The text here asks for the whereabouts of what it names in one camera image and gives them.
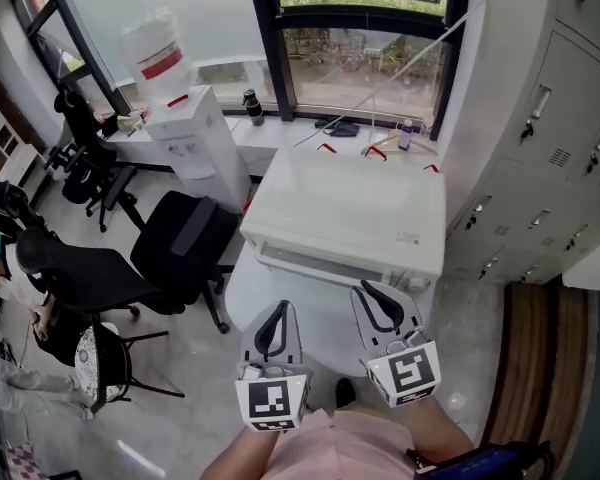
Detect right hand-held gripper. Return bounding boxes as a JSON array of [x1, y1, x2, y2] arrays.
[[349, 280, 442, 409]]

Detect right hand-held gripper camera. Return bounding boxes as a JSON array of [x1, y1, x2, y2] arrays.
[[379, 325, 429, 357]]

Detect left hand-held gripper camera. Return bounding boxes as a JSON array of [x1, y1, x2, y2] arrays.
[[237, 361, 294, 382]]

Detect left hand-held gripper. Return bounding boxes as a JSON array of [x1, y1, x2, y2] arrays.
[[233, 299, 315, 435]]

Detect black metal chair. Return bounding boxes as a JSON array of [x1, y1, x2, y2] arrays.
[[32, 312, 186, 418]]

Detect white bottle purple cap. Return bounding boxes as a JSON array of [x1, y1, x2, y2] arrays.
[[396, 117, 414, 152]]

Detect person's right forearm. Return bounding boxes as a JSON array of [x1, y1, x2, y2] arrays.
[[398, 395, 475, 465]]

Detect wooden slat bench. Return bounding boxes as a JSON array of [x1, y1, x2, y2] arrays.
[[481, 281, 600, 459]]

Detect person's left forearm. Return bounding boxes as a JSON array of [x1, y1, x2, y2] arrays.
[[198, 423, 281, 480]]

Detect white oven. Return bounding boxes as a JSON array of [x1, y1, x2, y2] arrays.
[[238, 145, 449, 293]]

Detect hand-held gripper camera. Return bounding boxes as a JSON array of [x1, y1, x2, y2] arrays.
[[237, 361, 294, 382], [379, 325, 429, 357]]

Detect black device with blue screen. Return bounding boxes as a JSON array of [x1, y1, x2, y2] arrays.
[[413, 440, 556, 480]]

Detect white oven door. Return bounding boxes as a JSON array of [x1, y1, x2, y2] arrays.
[[252, 240, 409, 289]]

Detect red white checkered cushion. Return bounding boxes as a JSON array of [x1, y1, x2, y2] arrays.
[[5, 441, 50, 480]]

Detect patterned seat cushion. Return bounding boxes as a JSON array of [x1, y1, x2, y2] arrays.
[[73, 321, 131, 404]]

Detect dark blue pouch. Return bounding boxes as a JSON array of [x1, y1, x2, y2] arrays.
[[321, 120, 362, 139]]

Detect grey metal locker cabinet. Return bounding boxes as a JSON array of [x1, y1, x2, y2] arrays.
[[443, 0, 600, 288]]

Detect black drinking bottle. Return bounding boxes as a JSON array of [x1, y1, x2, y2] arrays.
[[241, 88, 267, 128]]

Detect black office chair with headrest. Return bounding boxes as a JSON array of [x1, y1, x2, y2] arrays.
[[43, 83, 147, 234]]

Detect thin white rod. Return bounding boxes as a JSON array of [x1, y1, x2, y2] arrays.
[[292, 0, 490, 149]]

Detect white water dispenser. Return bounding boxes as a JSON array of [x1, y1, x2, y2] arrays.
[[143, 84, 252, 215]]

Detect person's pink shirt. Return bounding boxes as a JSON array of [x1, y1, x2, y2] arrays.
[[268, 406, 417, 480]]

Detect clear water jug red label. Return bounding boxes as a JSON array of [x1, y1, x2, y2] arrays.
[[118, 9, 195, 110]]

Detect white shelf unit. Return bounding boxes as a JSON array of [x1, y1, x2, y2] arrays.
[[0, 87, 47, 190]]

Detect person's black shoe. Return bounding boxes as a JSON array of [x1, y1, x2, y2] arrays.
[[333, 376, 358, 410]]

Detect black window frame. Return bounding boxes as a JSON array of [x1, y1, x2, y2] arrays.
[[9, 0, 474, 142]]

